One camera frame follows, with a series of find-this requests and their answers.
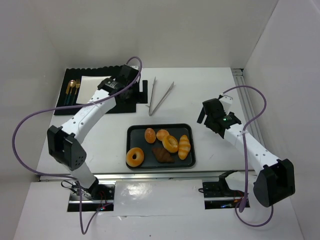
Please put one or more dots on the ring donut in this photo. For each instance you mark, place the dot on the ring donut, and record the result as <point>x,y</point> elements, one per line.
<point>135,157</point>

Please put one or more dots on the gold spoon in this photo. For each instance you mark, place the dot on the gold spoon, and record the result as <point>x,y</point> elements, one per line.
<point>69,89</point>

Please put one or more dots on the metal tongs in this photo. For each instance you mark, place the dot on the metal tongs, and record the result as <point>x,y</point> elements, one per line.
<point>156,99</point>

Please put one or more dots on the white square plate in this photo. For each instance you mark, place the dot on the white square plate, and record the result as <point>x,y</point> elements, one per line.
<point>88,86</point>

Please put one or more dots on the round sugared bun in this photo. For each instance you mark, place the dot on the round sugared bun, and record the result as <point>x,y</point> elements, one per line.
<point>150,135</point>

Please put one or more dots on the round orange bun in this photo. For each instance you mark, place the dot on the round orange bun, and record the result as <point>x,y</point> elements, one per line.
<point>161,134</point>

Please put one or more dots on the gold fork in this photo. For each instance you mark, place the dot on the gold fork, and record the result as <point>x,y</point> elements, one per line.
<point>77,86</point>

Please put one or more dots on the striped yellow bread roll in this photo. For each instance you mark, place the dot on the striped yellow bread roll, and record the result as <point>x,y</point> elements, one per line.
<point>184,147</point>

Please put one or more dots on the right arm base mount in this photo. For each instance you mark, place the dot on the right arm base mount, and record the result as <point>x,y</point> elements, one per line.
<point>218,195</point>

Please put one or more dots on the aluminium rail right side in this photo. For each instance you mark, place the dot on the aluminium rail right side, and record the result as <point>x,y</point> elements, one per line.
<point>246,104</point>

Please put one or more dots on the orange hollow bun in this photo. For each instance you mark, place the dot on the orange hollow bun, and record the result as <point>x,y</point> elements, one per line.
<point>170,143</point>

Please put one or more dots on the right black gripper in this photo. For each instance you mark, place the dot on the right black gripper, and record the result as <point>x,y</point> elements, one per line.
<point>207,117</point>

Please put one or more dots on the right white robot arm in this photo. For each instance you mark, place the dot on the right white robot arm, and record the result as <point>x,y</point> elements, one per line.
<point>274,180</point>

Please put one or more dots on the chocolate croissant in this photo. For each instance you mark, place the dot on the chocolate croissant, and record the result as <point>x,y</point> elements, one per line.
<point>162,155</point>

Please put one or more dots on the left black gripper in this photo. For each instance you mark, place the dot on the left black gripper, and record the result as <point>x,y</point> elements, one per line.
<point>135,90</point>

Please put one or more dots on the black baking tray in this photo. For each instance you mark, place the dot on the black baking tray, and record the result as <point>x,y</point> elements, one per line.
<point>135,139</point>

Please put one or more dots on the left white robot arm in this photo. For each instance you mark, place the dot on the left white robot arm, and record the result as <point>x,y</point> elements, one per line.
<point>65,141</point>

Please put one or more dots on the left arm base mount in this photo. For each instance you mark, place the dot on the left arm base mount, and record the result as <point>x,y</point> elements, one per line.
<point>102,200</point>

